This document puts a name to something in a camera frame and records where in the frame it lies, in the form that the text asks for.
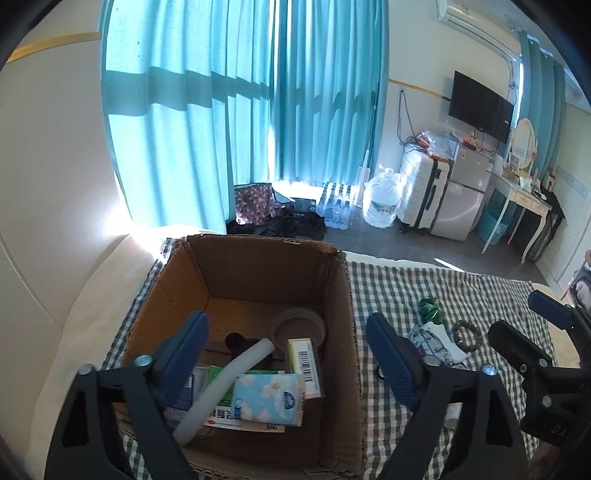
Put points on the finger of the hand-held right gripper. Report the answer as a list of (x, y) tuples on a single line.
[(551, 307), (526, 355)]

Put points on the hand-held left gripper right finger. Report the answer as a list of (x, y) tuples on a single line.
[(392, 360)]

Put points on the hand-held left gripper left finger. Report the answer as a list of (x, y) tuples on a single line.
[(184, 357)]

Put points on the small white barcode box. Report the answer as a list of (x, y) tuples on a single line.
[(304, 364)]

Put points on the blue white tissue packet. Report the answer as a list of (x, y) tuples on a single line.
[(265, 399)]

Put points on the brown cardboard box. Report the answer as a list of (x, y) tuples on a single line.
[(258, 272)]

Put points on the green paper box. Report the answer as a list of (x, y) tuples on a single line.
[(220, 383)]

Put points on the crumpled patterned plastic packet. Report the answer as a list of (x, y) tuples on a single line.
[(434, 344)]

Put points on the white plastic tube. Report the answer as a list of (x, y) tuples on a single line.
[(221, 383)]

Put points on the small black object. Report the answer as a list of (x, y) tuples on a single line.
[(238, 341)]

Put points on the green plastic wrapper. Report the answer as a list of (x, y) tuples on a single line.
[(430, 311)]

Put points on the red white flat packet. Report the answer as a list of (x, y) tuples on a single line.
[(221, 421)]

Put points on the checkered blanket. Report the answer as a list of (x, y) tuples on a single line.
[(415, 286)]

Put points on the black hanging garment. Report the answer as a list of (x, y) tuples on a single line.
[(551, 217)]

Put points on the blue laundry basket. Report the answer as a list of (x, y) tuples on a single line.
[(490, 228)]

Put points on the brown tape roll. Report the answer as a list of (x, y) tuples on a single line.
[(298, 318)]

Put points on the white dressing table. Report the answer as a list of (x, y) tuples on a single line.
[(524, 196)]

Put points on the silver small fridge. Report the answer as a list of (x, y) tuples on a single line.
[(461, 198)]

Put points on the large clear water jug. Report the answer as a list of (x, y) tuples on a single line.
[(381, 203)]

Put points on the pack of water bottles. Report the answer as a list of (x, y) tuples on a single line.
[(336, 210)]

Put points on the black clothes pile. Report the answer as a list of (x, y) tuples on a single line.
[(295, 224)]

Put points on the white suitcase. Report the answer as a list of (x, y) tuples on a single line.
[(418, 194)]

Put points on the oval white mirror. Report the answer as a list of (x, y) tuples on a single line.
[(522, 141)]

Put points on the polka dot bag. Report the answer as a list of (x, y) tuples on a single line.
[(253, 203)]

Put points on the clear plastic bags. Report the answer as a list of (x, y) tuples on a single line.
[(436, 145)]

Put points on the narrow teal side curtain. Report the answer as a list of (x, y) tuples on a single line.
[(542, 101)]

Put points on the teal window curtain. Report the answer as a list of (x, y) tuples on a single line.
[(207, 115)]

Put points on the white air conditioner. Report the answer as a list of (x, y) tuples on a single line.
[(480, 14)]

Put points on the black wall television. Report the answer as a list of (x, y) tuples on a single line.
[(480, 106)]

